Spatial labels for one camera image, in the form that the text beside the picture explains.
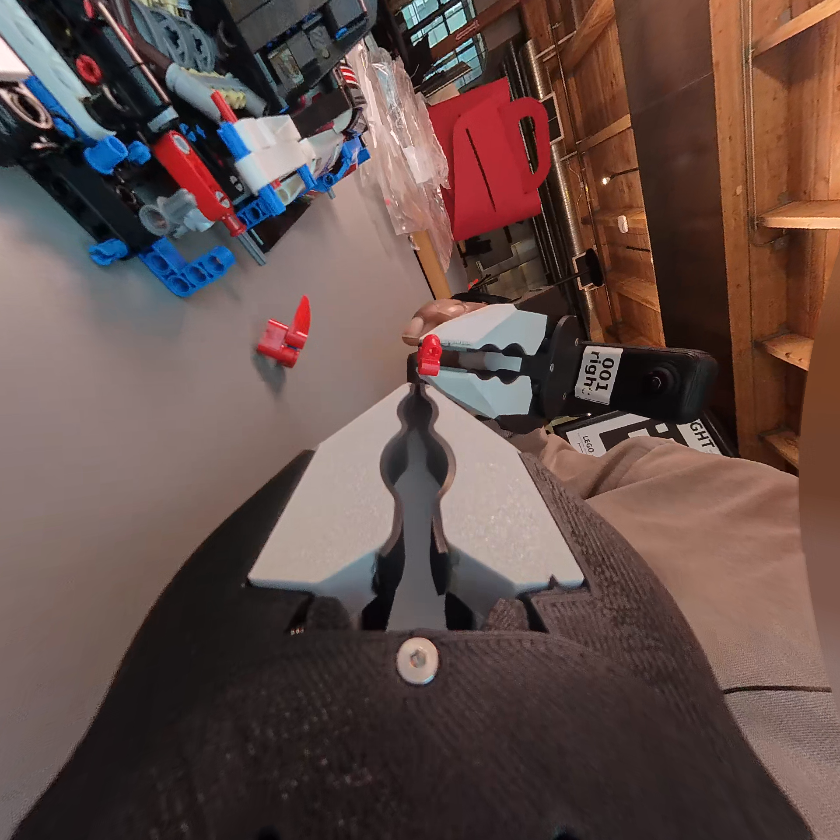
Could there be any grey desk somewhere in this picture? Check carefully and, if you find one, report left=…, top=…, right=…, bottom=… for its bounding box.
left=0, top=164, right=460, bottom=834

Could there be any person's right hand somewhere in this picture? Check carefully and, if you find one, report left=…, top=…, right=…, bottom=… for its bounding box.
left=402, top=298, right=490, bottom=349

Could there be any Lego set box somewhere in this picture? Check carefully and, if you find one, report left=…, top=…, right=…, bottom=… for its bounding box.
left=551, top=410, right=739, bottom=460

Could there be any toy brick race car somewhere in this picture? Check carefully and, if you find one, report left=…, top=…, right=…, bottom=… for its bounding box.
left=0, top=0, right=378, bottom=299

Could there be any person's beige hoodie torso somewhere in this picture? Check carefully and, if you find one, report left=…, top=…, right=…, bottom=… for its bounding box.
left=715, top=686, right=840, bottom=840

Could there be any clear plastic bag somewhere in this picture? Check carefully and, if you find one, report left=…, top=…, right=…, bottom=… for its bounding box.
left=344, top=46, right=455, bottom=271

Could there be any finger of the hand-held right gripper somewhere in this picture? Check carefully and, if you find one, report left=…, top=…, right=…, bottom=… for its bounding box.
left=436, top=363, right=536, bottom=419
left=438, top=303, right=550, bottom=355

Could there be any wooden shelving unit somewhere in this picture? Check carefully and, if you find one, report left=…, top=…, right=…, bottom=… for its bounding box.
left=709, top=0, right=840, bottom=473

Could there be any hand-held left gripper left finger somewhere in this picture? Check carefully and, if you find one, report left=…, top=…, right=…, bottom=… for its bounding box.
left=248, top=382, right=421, bottom=618

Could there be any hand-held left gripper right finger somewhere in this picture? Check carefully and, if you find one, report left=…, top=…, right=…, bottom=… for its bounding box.
left=420, top=387, right=586, bottom=618

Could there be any silver ventilation duct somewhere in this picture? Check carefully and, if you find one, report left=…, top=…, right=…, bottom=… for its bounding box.
left=521, top=36, right=605, bottom=329

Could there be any person's right forearm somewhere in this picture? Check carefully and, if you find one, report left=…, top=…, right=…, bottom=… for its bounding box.
left=525, top=430, right=805, bottom=690

